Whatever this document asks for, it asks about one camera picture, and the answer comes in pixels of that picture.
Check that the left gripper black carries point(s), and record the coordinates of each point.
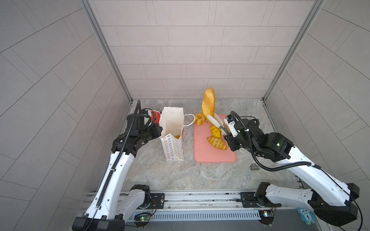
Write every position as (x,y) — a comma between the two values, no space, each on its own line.
(156,133)

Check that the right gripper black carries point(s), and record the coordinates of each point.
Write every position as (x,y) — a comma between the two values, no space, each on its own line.
(229,138)

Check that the bundt shaped fake bread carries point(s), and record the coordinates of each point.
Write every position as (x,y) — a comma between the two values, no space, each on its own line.
(199,119)

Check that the long loaf fake bread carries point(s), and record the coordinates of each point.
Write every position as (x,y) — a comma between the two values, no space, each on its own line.
(208,103)

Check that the white printed paper bag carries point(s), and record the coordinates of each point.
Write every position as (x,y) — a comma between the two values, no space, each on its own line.
(174,122)

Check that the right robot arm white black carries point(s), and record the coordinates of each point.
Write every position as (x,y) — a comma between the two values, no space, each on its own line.
(328,198)

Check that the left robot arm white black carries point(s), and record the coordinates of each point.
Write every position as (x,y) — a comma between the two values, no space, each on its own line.
(105,212)

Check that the yellow small fake pastry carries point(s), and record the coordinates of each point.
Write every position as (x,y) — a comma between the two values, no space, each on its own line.
(216,132)

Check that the braided fake bread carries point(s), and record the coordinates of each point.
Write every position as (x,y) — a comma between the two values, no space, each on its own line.
(217,142)

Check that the red shark plush toy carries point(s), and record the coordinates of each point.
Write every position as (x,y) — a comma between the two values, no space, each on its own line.
(155,116)

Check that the small grey metal fitting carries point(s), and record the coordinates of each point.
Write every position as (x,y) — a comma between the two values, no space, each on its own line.
(254,166)

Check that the left green circuit board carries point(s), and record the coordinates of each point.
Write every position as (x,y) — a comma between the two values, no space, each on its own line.
(143,217)

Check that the right circuit board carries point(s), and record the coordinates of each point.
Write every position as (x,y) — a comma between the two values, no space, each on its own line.
(267,217)

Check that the blue owl number tag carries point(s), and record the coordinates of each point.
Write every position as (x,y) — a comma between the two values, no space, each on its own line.
(306,216)

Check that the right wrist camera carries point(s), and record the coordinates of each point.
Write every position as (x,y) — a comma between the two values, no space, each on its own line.
(229,123)

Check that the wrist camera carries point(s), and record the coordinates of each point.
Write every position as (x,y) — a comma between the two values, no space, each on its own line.
(229,123)
(138,121)

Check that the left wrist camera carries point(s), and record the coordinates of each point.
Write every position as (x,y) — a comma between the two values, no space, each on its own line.
(138,121)

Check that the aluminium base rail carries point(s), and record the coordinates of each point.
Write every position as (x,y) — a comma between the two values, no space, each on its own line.
(204,206)

